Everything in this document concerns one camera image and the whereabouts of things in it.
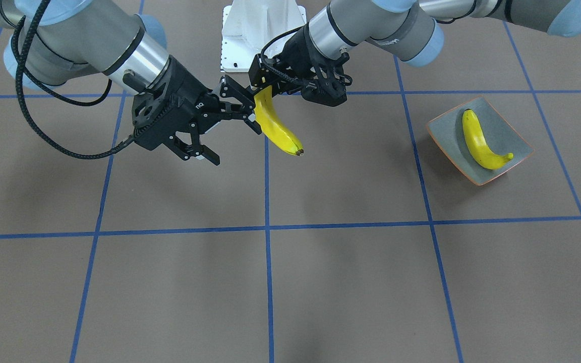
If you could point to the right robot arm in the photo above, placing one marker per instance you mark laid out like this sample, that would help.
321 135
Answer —
57 41

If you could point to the yellow banana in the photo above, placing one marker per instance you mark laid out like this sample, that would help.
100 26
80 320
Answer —
272 126
476 143

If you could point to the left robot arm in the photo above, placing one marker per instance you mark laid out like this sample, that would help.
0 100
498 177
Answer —
411 30

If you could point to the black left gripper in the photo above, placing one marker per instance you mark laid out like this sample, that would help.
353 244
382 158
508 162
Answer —
298 50

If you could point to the grey square plate orange rim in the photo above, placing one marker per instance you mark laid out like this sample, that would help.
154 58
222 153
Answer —
446 131

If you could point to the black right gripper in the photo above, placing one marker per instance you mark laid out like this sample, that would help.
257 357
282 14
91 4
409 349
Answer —
189 89

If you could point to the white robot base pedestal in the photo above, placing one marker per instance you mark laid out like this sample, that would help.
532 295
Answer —
249 25

